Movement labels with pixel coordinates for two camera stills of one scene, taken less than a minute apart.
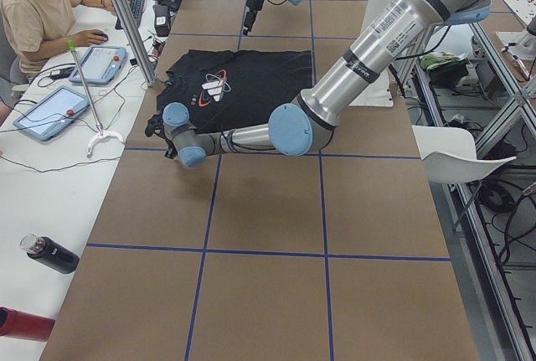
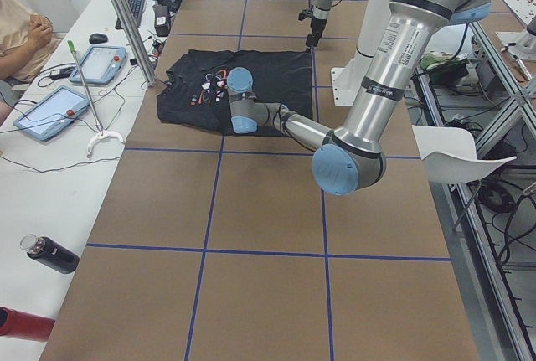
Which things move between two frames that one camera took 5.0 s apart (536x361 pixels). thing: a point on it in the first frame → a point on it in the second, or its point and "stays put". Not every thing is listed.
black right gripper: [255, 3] → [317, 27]
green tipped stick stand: [72, 47] stays put
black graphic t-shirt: [223, 89] stays put
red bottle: [24, 326] stays put
